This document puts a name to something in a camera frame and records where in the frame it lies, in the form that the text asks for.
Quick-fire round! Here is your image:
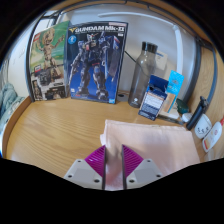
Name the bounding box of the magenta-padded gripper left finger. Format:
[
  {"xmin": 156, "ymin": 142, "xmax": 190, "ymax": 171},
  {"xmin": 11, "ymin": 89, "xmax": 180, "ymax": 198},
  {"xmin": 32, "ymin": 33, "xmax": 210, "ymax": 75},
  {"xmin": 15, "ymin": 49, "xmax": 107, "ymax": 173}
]
[{"xmin": 63, "ymin": 144, "xmax": 107, "ymax": 191}]

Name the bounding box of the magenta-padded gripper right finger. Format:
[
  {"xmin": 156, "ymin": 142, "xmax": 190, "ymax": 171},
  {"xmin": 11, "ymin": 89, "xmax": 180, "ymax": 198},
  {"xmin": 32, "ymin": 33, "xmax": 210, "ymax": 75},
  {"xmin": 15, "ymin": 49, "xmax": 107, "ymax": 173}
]
[{"xmin": 121, "ymin": 144, "xmax": 164, "ymax": 190}]

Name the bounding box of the pale pink towel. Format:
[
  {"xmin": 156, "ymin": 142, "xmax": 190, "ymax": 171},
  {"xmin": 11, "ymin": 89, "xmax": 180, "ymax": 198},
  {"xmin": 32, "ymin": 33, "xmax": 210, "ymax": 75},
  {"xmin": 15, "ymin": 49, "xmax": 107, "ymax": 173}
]
[{"xmin": 99, "ymin": 119, "xmax": 201, "ymax": 192}]

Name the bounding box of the small blue box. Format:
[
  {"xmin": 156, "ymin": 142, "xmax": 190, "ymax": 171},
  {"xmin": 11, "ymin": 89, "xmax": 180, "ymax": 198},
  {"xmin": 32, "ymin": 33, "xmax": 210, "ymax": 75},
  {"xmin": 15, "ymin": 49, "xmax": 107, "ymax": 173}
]
[{"xmin": 137, "ymin": 74, "xmax": 169, "ymax": 122}]

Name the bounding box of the green round tin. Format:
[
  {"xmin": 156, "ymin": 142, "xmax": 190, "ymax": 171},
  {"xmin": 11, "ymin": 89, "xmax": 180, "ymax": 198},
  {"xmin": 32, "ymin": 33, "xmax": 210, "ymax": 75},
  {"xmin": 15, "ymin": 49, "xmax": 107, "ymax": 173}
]
[{"xmin": 175, "ymin": 98, "xmax": 190, "ymax": 115}]

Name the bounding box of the white mug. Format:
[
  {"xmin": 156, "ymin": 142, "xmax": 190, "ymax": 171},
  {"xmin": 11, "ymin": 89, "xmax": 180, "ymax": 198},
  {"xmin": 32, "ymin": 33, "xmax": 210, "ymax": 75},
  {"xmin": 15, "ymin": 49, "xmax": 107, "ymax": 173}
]
[{"xmin": 194, "ymin": 113, "xmax": 213, "ymax": 140}]

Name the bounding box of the black cylindrical device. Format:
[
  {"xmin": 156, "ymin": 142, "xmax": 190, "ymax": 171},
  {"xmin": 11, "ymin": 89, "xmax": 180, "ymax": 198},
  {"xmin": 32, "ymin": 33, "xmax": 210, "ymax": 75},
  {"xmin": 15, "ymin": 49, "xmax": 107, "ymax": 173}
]
[{"xmin": 185, "ymin": 95, "xmax": 210, "ymax": 131}]

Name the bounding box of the grey translucent water bottle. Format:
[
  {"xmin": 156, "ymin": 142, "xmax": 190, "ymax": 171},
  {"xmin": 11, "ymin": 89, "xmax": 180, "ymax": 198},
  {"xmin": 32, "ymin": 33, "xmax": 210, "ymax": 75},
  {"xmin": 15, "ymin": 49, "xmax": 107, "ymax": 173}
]
[{"xmin": 128, "ymin": 41, "xmax": 158, "ymax": 109}]

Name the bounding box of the light blue card package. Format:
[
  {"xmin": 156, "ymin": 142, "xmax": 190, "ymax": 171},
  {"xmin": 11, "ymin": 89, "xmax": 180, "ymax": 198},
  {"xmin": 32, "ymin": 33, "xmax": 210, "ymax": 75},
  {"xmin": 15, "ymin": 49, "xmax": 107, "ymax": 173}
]
[{"xmin": 162, "ymin": 69, "xmax": 185, "ymax": 114}]

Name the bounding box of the white red-pump lotion bottle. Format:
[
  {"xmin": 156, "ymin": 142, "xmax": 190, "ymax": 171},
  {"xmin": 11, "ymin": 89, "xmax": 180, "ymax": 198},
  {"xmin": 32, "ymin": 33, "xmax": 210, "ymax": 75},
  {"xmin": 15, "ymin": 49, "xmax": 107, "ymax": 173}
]
[{"xmin": 201, "ymin": 115, "xmax": 224, "ymax": 153}]

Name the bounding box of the blue robot model kit box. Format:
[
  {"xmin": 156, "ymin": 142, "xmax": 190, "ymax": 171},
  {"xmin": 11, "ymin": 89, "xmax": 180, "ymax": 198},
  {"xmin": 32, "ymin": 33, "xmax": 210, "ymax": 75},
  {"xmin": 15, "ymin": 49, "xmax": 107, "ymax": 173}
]
[{"xmin": 65, "ymin": 21, "xmax": 129, "ymax": 105}]

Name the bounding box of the white box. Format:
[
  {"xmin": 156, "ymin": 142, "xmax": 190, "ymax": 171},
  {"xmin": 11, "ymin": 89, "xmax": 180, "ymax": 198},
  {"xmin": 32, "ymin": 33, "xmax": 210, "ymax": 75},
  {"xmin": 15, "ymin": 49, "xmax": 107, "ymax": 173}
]
[{"xmin": 154, "ymin": 50, "xmax": 169, "ymax": 72}]

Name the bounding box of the bed with bedding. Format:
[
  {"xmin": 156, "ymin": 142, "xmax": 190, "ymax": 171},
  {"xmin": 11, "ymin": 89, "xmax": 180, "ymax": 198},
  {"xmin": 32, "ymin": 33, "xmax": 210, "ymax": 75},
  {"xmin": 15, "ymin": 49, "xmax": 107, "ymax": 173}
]
[{"xmin": 0, "ymin": 83, "xmax": 26, "ymax": 134}]

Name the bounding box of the green toy figure box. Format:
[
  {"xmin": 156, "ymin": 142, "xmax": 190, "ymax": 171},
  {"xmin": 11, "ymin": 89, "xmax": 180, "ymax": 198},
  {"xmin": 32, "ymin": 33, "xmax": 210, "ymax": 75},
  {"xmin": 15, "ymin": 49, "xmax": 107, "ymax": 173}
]
[{"xmin": 29, "ymin": 20, "xmax": 71, "ymax": 102}]

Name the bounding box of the white desk lamp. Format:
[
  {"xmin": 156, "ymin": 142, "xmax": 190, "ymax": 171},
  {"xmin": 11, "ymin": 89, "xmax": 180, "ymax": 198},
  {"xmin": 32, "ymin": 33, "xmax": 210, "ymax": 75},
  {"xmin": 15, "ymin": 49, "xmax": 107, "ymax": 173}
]
[{"xmin": 97, "ymin": 11, "xmax": 194, "ymax": 124}]

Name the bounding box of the grey metal desk frame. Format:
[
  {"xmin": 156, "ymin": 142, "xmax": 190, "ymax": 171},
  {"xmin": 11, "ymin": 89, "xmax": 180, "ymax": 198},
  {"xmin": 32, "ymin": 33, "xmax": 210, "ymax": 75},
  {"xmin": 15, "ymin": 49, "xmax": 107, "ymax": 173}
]
[{"xmin": 24, "ymin": 0, "xmax": 219, "ymax": 104}]

